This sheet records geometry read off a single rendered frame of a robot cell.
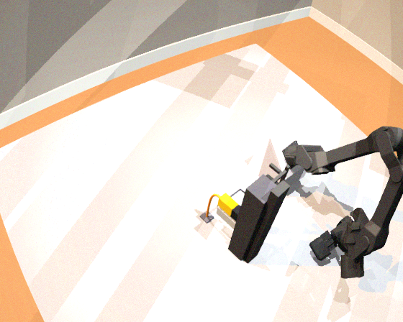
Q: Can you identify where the yellow and black plug with orange cord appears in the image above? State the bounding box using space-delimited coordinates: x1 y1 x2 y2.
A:
206 193 240 221

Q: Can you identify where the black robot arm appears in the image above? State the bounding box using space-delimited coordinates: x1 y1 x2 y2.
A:
282 126 403 279

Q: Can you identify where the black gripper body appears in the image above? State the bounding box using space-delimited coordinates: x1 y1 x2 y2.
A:
309 207 369 261

